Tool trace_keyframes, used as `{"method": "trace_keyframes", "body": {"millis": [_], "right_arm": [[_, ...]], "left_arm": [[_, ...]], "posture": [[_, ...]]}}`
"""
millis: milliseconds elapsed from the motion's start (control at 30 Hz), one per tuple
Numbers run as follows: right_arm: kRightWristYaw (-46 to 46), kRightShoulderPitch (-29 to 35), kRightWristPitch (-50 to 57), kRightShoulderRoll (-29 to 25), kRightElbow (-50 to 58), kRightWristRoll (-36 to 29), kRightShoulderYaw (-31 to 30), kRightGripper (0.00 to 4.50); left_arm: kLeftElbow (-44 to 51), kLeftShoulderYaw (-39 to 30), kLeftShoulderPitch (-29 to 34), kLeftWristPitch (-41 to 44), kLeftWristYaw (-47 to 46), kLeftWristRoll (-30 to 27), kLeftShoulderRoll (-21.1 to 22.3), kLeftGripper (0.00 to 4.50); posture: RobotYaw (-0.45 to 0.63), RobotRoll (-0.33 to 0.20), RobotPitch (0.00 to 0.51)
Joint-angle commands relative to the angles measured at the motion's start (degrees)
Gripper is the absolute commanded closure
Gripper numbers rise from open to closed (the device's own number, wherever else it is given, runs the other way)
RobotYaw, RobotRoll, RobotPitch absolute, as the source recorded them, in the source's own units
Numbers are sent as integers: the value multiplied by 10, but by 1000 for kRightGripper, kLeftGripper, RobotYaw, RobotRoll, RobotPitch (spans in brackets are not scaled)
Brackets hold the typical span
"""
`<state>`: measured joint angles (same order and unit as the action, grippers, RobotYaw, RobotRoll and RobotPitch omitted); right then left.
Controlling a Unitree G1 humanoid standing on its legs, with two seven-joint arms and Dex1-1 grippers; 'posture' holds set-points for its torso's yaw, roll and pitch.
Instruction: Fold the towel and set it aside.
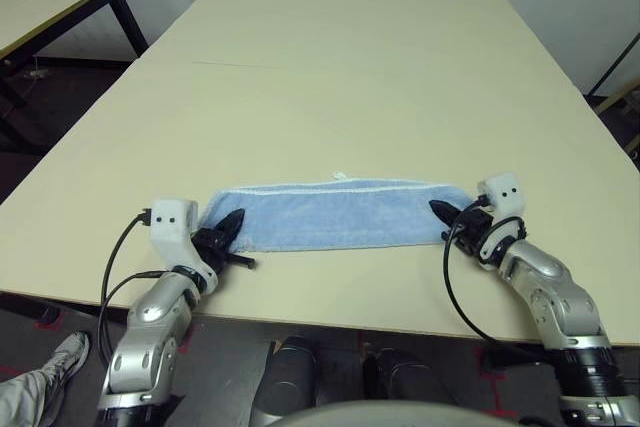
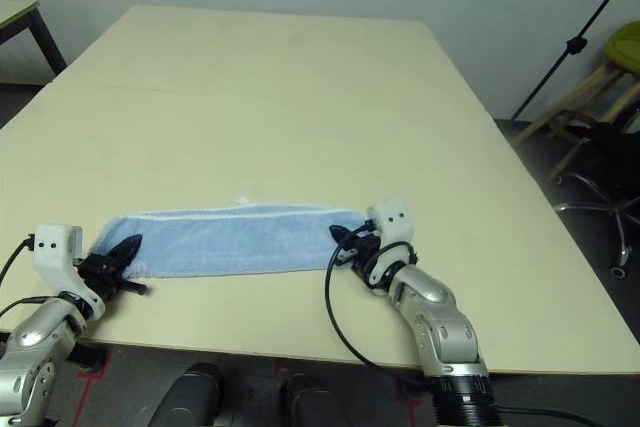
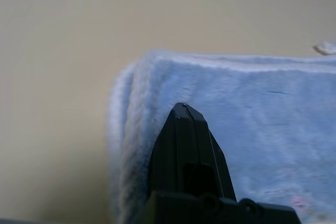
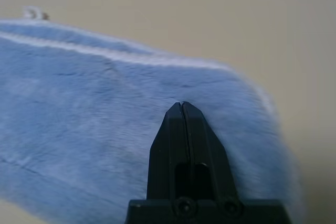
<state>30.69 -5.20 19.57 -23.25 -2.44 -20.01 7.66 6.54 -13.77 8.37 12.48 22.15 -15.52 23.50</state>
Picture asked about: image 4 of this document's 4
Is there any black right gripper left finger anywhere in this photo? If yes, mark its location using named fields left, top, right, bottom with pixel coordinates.
left=146, top=101, right=190, bottom=200

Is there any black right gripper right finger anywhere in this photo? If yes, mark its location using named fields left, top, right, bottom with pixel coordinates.
left=183, top=101, right=242, bottom=201

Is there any light blue terry towel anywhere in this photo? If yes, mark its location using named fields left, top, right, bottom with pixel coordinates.
left=0, top=5, right=308, bottom=224

